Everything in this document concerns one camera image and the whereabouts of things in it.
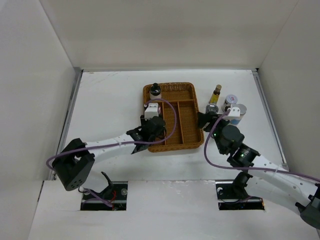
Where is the clear lid powder jar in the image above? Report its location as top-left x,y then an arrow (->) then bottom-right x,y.
205,103 -> 219,114

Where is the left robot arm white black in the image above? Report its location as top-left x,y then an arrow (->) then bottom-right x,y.
52,116 -> 166,200

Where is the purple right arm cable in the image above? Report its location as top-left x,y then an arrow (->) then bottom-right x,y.
204,111 -> 320,183

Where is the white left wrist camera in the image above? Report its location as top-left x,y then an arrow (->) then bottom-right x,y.
144,102 -> 159,120

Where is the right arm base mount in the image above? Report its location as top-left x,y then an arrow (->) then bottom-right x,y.
215,172 -> 265,211

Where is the black cap white powder bottle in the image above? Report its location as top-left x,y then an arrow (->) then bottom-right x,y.
149,82 -> 162,100

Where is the silver lid blue label jar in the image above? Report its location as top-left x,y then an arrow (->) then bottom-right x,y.
229,104 -> 247,126

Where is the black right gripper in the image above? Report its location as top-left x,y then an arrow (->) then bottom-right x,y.
197,111 -> 233,154

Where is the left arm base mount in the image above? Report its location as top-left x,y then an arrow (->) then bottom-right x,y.
78,171 -> 129,212

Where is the pink cap spice jar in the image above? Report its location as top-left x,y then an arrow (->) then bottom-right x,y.
157,104 -> 161,114

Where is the brown wicker divided basket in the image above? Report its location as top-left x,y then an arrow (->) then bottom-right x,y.
148,82 -> 204,153

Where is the red label white lid jar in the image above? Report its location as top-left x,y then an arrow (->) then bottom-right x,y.
221,94 -> 238,112

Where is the yellow oil bottle brown cap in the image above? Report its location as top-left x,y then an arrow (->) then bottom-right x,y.
208,84 -> 222,105

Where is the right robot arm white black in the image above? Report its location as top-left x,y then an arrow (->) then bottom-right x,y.
197,109 -> 320,229

